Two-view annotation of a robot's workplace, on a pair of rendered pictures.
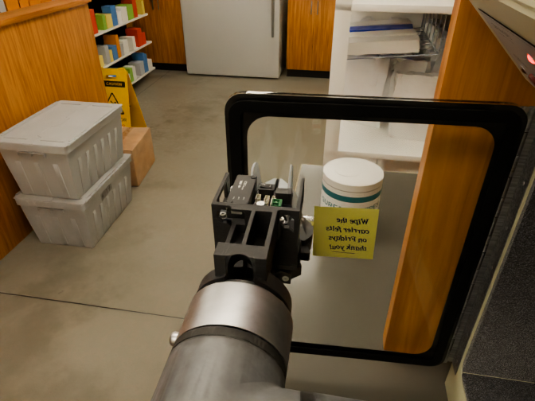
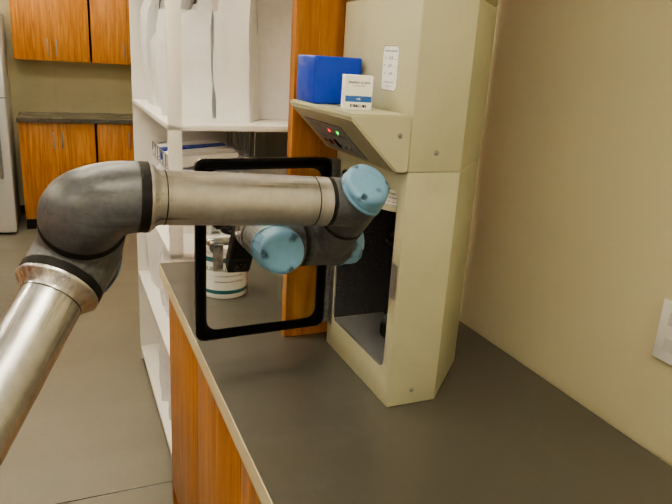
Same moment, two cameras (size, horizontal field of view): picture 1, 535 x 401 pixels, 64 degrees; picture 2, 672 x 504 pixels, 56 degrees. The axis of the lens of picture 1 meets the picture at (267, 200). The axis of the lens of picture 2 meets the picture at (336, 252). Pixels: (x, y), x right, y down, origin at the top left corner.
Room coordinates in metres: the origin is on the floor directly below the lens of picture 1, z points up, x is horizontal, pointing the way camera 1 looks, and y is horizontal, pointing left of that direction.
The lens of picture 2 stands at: (-0.77, 0.51, 1.60)
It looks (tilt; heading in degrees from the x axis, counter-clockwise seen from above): 17 degrees down; 326
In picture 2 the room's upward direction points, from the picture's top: 3 degrees clockwise
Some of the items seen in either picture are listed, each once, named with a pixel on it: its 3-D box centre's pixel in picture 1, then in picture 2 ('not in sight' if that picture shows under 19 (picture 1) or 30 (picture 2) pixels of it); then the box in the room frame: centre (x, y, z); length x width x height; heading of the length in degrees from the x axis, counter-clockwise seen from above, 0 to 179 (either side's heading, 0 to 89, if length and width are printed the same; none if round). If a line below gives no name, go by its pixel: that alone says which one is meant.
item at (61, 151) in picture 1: (70, 147); not in sight; (2.18, 1.11, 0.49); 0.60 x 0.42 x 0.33; 170
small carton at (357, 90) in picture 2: not in sight; (356, 91); (0.21, -0.18, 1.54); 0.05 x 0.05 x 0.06; 63
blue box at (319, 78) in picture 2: not in sight; (328, 79); (0.35, -0.21, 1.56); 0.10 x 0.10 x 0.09; 80
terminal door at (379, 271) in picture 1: (351, 251); (263, 248); (0.42, -0.11, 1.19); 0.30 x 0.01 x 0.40; 83
